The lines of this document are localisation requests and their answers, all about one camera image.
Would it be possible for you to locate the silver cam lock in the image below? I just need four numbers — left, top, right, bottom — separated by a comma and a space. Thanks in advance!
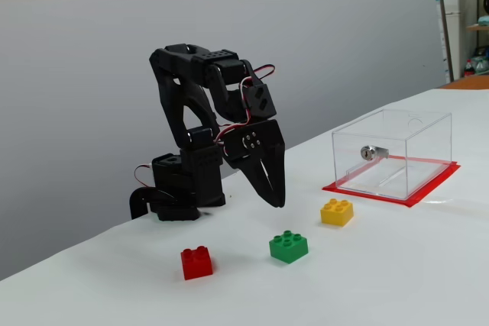
360, 144, 390, 162

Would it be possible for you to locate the green lego brick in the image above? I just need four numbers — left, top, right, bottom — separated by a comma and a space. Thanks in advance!
268, 229, 309, 265

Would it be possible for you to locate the white refrigerator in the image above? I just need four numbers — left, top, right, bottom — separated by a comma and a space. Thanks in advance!
442, 0, 465, 82

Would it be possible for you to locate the grey metal shelf post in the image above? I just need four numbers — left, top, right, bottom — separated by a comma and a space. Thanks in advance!
434, 0, 455, 82

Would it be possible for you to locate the red white servo cable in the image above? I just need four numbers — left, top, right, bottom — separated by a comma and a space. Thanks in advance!
214, 64, 276, 147
133, 164, 154, 189

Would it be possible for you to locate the red lego brick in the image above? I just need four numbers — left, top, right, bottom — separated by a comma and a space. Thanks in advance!
180, 245, 214, 281

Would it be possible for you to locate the red tape frame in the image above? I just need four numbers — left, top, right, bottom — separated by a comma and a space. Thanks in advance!
322, 154, 461, 209

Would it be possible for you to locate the yellow lego brick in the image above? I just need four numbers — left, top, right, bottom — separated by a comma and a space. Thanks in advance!
319, 198, 355, 228

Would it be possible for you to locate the black table clamp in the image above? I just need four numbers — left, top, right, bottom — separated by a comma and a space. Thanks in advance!
128, 187, 176, 221

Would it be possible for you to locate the orange wooden table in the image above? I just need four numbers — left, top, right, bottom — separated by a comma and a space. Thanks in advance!
439, 73, 489, 90

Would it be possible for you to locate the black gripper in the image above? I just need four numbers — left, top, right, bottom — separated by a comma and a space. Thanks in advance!
222, 82, 287, 209

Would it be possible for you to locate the transparent acrylic box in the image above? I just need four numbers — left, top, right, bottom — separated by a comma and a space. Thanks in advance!
331, 108, 453, 201

